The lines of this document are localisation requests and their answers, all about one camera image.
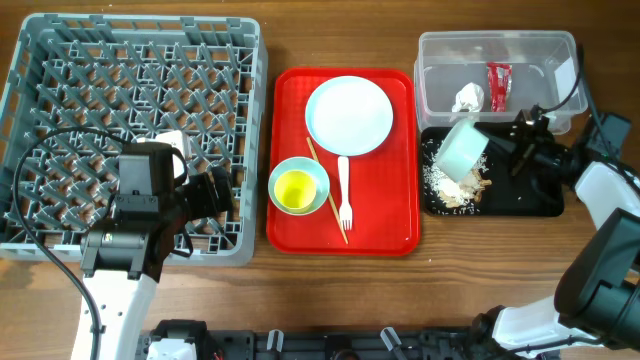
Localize rice and nut scraps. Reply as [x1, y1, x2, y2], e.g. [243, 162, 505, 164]
[421, 139, 492, 215]

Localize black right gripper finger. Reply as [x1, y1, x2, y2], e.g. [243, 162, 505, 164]
[474, 122, 521, 136]
[488, 138, 517, 155]

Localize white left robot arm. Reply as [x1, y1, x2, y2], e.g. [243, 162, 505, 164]
[72, 142, 233, 359]

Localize mint green bowl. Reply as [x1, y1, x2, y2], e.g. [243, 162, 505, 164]
[435, 119, 489, 182]

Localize grey plastic dishwasher rack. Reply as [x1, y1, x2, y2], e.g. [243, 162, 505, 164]
[1, 13, 268, 266]

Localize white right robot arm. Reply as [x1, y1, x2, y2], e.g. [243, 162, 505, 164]
[464, 110, 639, 359]

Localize white plastic fork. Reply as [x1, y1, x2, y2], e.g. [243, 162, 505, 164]
[338, 156, 353, 230]

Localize black plastic tray bin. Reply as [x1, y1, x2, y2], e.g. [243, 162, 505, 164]
[420, 127, 564, 217]

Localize light blue bowl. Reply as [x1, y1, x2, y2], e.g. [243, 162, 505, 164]
[268, 157, 330, 216]

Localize crumpled white tissue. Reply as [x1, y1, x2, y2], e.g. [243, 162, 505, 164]
[451, 82, 484, 113]

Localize clear plastic waste bin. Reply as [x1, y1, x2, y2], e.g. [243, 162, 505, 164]
[414, 30, 578, 130]

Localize red snack wrapper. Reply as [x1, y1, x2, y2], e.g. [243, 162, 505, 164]
[487, 62, 512, 112]

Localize yellow plastic cup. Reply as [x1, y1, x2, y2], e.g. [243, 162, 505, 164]
[274, 170, 316, 214]

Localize light blue round plate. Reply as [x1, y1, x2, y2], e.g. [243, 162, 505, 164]
[304, 76, 394, 157]

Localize red plastic tray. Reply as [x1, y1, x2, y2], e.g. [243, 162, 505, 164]
[266, 67, 421, 256]

